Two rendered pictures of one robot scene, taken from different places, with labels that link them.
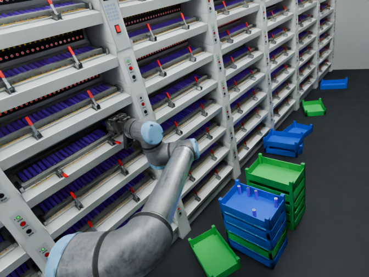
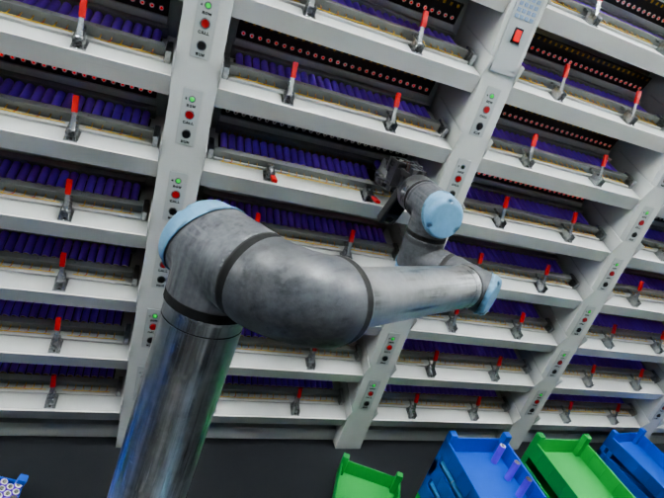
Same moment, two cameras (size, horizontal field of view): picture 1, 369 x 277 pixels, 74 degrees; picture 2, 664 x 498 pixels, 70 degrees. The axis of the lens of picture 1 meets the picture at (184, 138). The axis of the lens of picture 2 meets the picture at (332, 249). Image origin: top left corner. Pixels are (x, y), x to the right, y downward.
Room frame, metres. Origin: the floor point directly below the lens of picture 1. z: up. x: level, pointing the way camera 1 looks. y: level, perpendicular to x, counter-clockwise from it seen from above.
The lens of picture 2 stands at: (-0.08, -0.02, 1.22)
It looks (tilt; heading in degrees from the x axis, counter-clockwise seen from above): 22 degrees down; 19
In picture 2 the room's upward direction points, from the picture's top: 18 degrees clockwise
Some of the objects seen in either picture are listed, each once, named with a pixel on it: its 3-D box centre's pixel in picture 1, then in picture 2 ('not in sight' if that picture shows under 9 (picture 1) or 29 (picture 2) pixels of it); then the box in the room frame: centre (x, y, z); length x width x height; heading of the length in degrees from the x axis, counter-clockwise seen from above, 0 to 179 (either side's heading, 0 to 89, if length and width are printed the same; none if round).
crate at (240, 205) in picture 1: (251, 201); (503, 488); (1.01, -0.27, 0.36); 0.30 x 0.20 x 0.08; 41
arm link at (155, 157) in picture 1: (158, 153); (422, 258); (0.94, 0.13, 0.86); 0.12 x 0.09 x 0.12; 75
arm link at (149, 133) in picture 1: (146, 132); (433, 209); (0.94, 0.15, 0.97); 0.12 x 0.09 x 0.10; 41
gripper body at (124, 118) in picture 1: (123, 125); (405, 181); (1.07, 0.26, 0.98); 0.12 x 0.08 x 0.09; 41
